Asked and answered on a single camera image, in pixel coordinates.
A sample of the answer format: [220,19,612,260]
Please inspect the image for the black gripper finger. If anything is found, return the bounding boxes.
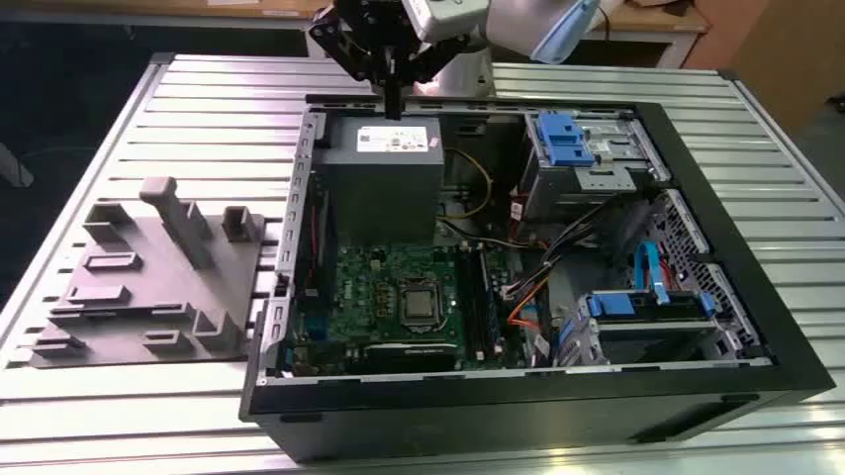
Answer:
[305,7,397,122]
[393,37,464,122]

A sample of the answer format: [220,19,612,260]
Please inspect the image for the large blue disk carrier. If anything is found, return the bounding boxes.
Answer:
[538,112,602,168]

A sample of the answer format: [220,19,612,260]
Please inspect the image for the grey power supply unit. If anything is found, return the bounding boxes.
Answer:
[312,116,447,243]

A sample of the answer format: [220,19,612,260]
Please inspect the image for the tall metal disk bay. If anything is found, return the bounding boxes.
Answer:
[524,111,667,224]

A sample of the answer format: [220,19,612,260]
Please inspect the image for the green motherboard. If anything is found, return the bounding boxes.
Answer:
[283,239,530,377]

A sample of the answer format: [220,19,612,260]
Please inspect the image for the silver CPU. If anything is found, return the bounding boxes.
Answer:
[400,289,441,321]

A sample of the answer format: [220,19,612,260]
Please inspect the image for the brown wooden cabinet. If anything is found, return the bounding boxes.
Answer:
[684,0,845,135]

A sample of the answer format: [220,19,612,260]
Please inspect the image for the black CPU socket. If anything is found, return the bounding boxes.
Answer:
[392,276,451,333]

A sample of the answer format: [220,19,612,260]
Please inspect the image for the grey parts rack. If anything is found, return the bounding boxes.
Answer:
[29,175,269,370]

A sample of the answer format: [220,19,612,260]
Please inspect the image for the blue disk carrier with disk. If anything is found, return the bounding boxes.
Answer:
[579,291,718,321]

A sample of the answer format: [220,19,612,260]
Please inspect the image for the black graphics card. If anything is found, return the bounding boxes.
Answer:
[345,340,460,375]

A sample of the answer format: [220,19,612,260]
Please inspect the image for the low metal disk bay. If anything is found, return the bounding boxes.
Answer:
[552,291,751,370]

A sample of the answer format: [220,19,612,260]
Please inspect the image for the black open PC case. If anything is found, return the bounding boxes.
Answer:
[236,93,837,464]

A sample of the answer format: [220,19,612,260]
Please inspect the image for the yellow wire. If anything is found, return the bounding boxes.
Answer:
[439,147,493,222]

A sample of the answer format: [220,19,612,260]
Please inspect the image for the wooden desk with white frame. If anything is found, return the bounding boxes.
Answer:
[0,0,714,70]

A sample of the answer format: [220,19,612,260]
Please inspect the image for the black wire bundle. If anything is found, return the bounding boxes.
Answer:
[499,195,635,301]

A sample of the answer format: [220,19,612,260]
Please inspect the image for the orange wire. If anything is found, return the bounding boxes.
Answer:
[505,291,550,329]

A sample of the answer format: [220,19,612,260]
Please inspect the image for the blue flat wire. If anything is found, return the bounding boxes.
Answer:
[631,240,671,305]

